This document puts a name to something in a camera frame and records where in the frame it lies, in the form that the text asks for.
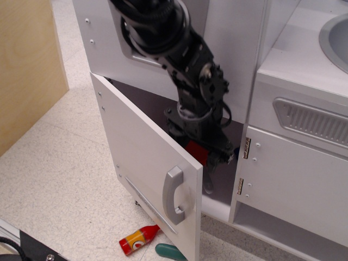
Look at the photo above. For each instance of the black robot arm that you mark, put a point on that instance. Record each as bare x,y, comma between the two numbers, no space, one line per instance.
162,31

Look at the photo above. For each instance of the red toy sauce bottle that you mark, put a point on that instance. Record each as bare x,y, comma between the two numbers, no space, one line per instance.
138,239

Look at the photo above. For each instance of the grey vent panel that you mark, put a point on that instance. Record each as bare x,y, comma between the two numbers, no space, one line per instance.
311,121

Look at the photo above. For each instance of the silver fridge emblem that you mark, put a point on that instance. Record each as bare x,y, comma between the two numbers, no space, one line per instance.
150,206

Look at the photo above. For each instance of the white toy kitchen counter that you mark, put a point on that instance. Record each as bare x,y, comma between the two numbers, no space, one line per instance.
297,69

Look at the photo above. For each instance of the aluminium floor rail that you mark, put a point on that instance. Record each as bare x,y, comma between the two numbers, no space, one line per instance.
10,232

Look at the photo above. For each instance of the green toy pickle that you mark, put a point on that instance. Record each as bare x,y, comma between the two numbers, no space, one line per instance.
169,251

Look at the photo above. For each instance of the lower brass hinge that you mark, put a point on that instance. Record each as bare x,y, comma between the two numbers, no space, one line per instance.
240,186

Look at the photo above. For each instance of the red block inside fridge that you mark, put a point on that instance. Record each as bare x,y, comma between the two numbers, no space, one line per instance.
198,152

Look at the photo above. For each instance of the grey fridge door handle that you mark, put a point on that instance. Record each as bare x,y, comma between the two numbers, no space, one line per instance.
173,179

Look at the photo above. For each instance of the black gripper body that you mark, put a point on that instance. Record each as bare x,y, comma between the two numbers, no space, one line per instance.
184,126

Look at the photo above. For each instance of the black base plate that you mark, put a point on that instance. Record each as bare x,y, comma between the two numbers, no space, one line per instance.
35,250

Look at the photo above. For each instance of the plywood board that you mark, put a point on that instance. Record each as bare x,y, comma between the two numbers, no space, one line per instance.
33,77

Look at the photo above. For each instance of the white cabinet door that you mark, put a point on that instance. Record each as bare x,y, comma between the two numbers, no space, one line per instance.
295,183

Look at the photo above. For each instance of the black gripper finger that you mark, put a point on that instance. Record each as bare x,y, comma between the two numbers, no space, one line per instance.
208,171

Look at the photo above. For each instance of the upper brass hinge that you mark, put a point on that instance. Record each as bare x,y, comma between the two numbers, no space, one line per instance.
246,148

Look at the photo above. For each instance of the white fridge door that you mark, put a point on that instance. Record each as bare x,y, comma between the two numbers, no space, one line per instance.
231,33
144,153

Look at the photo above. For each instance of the grey toy sink basin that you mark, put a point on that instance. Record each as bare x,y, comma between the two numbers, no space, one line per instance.
333,41

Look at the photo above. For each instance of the brass hinge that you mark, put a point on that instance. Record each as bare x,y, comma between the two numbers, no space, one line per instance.
246,148
240,186

